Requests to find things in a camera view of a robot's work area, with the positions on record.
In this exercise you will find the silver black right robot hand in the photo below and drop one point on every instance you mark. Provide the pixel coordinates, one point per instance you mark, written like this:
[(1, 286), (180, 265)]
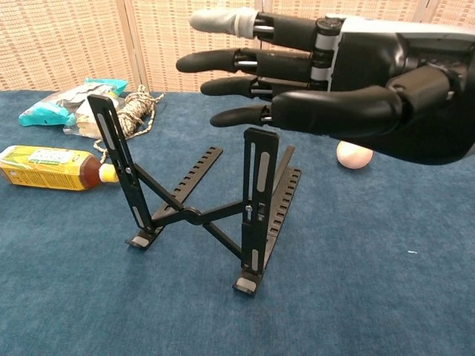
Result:
[(371, 74)]

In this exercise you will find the black folding laptop stand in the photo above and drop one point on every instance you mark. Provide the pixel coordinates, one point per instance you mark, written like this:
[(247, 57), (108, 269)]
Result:
[(259, 167)]

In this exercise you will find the pink ball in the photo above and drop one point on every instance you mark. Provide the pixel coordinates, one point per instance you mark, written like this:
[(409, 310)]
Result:
[(350, 160)]

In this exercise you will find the blue table cloth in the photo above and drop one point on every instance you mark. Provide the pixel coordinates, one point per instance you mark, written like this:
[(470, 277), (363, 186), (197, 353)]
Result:
[(334, 278)]

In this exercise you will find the clear packet with white label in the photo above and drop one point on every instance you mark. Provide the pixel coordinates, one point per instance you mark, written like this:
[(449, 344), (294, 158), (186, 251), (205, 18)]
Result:
[(83, 128)]

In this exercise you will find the woven bamboo folding screen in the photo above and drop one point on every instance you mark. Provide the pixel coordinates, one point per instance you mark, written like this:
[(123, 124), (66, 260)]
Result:
[(74, 37)]

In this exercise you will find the teal snack bag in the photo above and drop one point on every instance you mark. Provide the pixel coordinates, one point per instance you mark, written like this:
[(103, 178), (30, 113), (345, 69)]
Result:
[(44, 113)]

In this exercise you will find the tea bottle with yellow label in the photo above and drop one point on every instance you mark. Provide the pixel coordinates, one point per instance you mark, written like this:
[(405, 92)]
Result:
[(44, 170)]

